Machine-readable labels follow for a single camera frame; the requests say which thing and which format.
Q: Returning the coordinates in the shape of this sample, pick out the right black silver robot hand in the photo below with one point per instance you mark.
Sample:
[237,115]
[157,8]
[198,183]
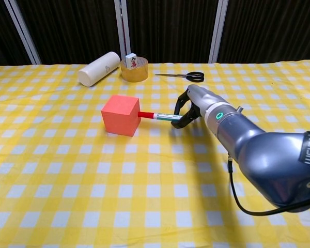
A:
[209,99]

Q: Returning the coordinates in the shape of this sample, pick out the red-capped green marker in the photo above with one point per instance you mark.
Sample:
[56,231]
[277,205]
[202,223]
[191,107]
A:
[165,116]

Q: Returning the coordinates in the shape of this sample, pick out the orange red cube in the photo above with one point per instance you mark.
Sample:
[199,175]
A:
[118,116]

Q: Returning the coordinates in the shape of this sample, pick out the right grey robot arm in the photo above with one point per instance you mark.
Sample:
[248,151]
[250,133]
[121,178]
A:
[261,149]

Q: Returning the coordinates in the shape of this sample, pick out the clear packing tape roll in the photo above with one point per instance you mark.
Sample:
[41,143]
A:
[134,73]

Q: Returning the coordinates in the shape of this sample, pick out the dark pleated curtain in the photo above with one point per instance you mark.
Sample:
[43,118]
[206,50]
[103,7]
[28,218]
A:
[170,28]

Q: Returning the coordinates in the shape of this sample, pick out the white mahjong tile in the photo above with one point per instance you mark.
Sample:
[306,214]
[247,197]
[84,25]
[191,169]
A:
[131,62]

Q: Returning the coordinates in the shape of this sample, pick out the white cylindrical bottle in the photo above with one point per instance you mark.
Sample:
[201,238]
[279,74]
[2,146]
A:
[99,68]

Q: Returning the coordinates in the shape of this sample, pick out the yellow white checkered tablecloth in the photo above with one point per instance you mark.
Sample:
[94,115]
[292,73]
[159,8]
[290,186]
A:
[67,180]

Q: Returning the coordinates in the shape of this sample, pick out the white frame post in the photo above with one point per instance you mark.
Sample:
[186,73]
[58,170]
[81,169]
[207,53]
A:
[122,28]
[218,31]
[23,31]

